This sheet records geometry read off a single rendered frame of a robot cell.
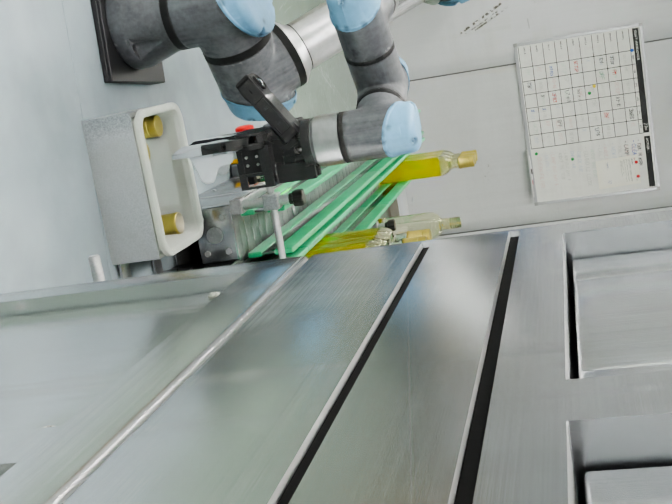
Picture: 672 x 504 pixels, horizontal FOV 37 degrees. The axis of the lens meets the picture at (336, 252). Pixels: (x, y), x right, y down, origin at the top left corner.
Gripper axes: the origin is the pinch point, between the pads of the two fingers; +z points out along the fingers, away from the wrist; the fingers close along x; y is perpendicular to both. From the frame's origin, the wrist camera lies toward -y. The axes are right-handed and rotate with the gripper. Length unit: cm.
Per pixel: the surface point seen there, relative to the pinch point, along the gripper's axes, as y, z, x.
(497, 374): 1, -52, -101
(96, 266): 5, -8, -51
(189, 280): 2, -27, -74
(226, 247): 18.9, 1.6, 12.4
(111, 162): -0.2, 9.6, -5.8
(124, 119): -6.1, 6.2, -5.6
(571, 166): 125, -52, 606
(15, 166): -3.9, 13.0, -26.1
